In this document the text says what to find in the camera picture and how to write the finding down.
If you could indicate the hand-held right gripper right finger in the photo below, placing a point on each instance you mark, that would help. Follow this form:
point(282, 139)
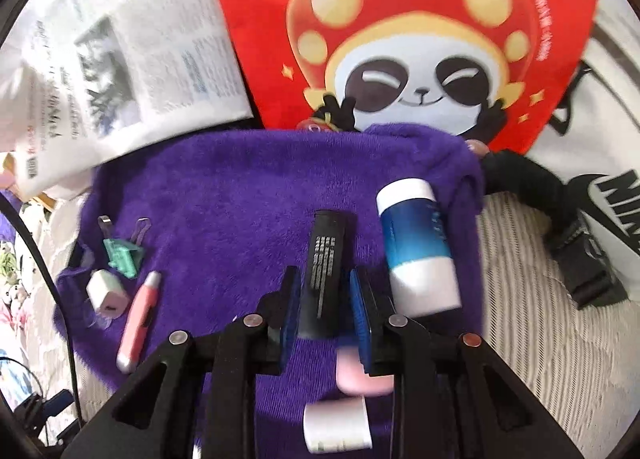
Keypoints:
point(360, 321)

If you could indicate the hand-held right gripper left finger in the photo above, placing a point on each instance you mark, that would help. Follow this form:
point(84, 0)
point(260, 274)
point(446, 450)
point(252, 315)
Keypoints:
point(292, 311)

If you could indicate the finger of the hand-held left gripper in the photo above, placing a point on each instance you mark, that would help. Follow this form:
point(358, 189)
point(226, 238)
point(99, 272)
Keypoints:
point(61, 400)

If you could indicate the pink eraser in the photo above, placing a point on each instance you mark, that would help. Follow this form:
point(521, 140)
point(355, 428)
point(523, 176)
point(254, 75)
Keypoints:
point(357, 379)

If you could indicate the black rectangular case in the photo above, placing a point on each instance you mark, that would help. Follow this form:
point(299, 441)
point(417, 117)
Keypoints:
point(325, 259)

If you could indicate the blue and white bottle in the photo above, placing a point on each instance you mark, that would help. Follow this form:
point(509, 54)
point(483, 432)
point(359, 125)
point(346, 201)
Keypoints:
point(417, 249)

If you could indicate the white tape roll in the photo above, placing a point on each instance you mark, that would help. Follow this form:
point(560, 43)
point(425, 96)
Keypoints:
point(337, 424)

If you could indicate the pink trimmer pen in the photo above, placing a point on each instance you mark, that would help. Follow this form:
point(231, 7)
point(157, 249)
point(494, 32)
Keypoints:
point(140, 324)

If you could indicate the white charger plug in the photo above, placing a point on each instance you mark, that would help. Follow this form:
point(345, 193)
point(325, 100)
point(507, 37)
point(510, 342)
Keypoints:
point(107, 294)

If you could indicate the green binder clip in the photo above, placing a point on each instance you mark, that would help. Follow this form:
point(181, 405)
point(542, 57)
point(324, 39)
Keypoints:
point(122, 254)

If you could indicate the purple towel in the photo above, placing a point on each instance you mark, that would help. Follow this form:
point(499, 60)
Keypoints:
point(225, 199)

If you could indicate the striped bed sheet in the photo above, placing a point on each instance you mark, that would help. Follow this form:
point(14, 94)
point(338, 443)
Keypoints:
point(530, 339)

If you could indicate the newspaper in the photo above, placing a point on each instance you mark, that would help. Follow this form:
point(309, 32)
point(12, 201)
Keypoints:
point(125, 64)

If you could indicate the red panda paper bag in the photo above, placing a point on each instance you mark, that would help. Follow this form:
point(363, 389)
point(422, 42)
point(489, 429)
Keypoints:
point(400, 24)

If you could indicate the white canvas bag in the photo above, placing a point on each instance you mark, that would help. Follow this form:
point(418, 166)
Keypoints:
point(600, 114)

